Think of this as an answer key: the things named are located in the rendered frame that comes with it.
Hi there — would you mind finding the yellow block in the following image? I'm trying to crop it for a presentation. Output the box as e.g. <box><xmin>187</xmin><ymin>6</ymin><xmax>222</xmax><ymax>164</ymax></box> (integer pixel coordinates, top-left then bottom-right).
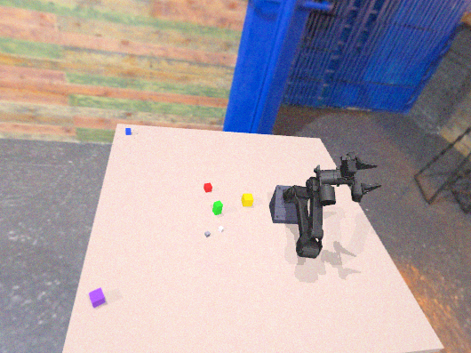
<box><xmin>242</xmin><ymin>194</ymin><xmax>253</xmax><ymax>206</ymax></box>

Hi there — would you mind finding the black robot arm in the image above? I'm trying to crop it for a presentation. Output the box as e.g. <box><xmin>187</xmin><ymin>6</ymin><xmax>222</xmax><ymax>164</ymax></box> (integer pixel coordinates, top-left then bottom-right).
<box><xmin>283</xmin><ymin>156</ymin><xmax>357</xmax><ymax>259</ymax></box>

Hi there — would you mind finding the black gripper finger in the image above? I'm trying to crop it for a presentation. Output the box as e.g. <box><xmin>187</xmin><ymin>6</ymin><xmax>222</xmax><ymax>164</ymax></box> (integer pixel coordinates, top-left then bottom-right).
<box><xmin>361</xmin><ymin>183</ymin><xmax>381</xmax><ymax>197</ymax></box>
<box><xmin>355</xmin><ymin>156</ymin><xmax>377</xmax><ymax>170</ymax></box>

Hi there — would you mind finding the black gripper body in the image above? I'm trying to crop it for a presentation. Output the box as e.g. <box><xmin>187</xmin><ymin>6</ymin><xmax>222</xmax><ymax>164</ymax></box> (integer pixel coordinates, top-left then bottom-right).
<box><xmin>333</xmin><ymin>152</ymin><xmax>362</xmax><ymax>203</ymax></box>

